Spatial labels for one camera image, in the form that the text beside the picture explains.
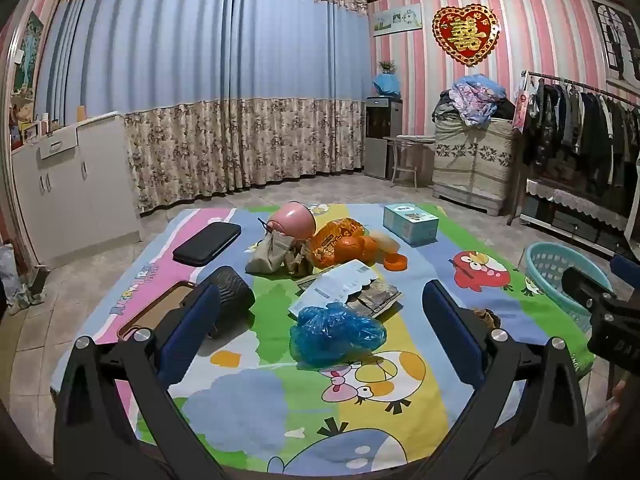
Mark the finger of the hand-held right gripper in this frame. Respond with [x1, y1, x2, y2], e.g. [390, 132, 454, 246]
[561, 266, 616, 313]
[611, 255, 640, 291]

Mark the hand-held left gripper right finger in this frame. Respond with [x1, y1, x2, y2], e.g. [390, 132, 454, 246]
[420, 280, 591, 480]

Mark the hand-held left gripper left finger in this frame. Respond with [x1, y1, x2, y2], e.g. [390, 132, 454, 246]
[52, 284, 226, 480]

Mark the teal plastic basket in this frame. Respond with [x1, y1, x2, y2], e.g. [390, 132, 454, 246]
[525, 241, 617, 333]

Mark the silver snack packet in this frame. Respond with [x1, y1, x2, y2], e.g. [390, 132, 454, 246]
[347, 282, 403, 319]

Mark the blue plastic bag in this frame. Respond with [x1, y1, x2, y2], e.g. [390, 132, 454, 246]
[290, 302, 388, 367]

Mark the white paper envelope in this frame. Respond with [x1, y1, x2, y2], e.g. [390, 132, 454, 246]
[289, 260, 376, 314]

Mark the orange snack bag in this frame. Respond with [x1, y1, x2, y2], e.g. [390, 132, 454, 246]
[305, 217, 379, 269]

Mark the dark brown object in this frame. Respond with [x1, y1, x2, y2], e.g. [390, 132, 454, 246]
[470, 307, 502, 329]

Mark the brown phone case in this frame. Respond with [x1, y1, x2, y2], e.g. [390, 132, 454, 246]
[116, 280, 201, 343]

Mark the black ribbed cylinder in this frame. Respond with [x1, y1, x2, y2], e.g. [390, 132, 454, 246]
[205, 266, 257, 337]

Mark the black flat case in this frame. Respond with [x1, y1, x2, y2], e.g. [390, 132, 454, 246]
[172, 222, 242, 267]

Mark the white lace cloth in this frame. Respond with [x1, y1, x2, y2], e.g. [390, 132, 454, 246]
[525, 177, 633, 218]

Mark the beige cup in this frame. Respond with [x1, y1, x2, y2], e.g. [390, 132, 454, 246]
[370, 230, 401, 257]

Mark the light blue box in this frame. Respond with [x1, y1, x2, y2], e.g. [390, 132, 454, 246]
[382, 203, 440, 246]

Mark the cartoon printed mat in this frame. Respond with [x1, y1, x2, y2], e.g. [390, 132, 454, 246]
[50, 202, 596, 473]

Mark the pink bowl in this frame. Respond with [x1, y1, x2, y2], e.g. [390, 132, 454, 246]
[266, 201, 316, 240]

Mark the row of hanging clothes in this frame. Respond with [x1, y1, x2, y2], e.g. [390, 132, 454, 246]
[520, 80, 640, 191]

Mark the white cabinet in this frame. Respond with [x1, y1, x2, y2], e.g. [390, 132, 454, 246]
[10, 112, 143, 271]

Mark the pink hanging bag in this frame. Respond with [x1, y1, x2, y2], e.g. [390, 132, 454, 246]
[512, 87, 531, 133]

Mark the small folding table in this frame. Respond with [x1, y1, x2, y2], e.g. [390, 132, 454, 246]
[382, 135, 436, 188]

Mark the clothes rack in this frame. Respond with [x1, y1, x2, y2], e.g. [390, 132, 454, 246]
[507, 70, 640, 241]

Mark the water dispenser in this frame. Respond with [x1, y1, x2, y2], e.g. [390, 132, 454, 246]
[364, 95, 403, 180]

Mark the pile of bedding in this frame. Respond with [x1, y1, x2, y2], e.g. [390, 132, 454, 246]
[432, 74, 516, 128]

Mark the blue covered water bottle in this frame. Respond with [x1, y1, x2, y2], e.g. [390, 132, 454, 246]
[372, 72, 402, 98]

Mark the blue floral curtain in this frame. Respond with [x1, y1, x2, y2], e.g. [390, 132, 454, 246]
[37, 0, 376, 216]

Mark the arched window wall poster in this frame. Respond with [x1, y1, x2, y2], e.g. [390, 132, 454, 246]
[592, 0, 640, 83]

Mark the red heart wall decoration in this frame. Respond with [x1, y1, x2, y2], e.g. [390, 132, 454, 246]
[432, 4, 501, 67]

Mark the small wall picture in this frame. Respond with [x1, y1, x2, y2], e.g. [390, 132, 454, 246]
[372, 4, 423, 37]

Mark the cartoon wall poster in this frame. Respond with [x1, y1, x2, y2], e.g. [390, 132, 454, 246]
[12, 10, 46, 96]

